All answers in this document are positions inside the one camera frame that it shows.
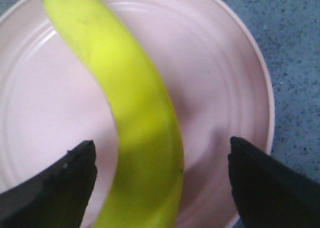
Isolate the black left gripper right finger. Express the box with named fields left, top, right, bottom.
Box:
left=228, top=137, right=320, bottom=228

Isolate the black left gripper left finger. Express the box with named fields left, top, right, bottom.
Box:
left=0, top=141, right=97, bottom=228

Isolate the yellow banana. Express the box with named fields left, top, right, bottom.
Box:
left=42, top=0, right=184, bottom=228

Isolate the pink plate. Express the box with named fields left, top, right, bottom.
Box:
left=0, top=0, right=275, bottom=228

